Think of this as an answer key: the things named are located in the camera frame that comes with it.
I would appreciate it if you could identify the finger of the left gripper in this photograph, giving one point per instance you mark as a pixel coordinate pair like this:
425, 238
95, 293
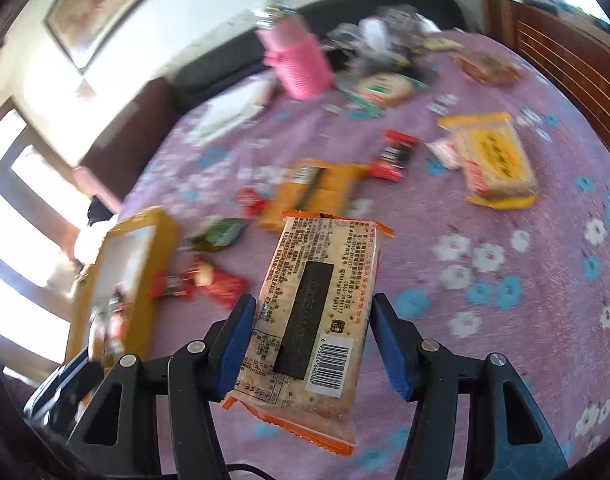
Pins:
55, 403

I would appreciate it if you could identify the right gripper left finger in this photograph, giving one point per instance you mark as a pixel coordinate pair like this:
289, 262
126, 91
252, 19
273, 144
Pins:
116, 437

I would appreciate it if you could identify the long red snack bar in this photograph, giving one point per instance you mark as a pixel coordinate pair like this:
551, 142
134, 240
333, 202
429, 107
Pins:
202, 278

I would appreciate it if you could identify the orange-edged cracker pack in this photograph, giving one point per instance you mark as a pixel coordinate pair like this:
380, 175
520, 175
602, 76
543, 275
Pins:
301, 366

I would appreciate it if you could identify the red black candy pack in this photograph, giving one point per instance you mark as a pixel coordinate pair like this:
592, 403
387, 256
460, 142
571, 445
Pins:
394, 157

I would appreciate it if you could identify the orange biscuit pack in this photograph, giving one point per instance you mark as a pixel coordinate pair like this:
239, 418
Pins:
313, 186

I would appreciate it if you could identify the yellow cardboard tray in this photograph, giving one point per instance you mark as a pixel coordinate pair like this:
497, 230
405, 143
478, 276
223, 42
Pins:
132, 255

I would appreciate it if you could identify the black bag on floor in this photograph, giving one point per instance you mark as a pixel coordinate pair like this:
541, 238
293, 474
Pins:
98, 212

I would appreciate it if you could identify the green snack packet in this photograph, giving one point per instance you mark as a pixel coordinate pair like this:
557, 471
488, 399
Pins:
214, 235

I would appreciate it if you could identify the maroon armchair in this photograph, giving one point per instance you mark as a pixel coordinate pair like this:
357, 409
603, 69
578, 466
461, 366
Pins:
119, 155

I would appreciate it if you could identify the yellow soda cracker pack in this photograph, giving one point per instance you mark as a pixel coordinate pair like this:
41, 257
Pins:
497, 171

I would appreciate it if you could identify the small red candy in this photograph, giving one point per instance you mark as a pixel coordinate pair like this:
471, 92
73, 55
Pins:
251, 203

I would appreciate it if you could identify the purple floral tablecloth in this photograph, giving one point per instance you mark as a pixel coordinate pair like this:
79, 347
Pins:
532, 284

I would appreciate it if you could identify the small white red sachet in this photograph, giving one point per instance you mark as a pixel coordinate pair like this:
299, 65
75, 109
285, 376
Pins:
446, 152

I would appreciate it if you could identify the stack of white papers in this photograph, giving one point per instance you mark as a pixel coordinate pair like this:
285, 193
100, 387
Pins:
233, 109

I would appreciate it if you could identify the brown snack wrapper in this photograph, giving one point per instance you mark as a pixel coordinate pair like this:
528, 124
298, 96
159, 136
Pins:
487, 68

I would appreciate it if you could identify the round green-label cake pack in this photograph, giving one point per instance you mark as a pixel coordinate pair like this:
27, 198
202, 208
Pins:
372, 96

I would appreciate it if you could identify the wooden tv cabinet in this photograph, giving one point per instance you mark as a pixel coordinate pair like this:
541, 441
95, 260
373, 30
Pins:
568, 49

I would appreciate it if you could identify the black sofa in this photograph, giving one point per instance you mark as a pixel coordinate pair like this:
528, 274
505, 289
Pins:
218, 69

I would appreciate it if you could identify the pink sleeved bottle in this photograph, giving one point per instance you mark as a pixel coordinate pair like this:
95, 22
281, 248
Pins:
296, 56

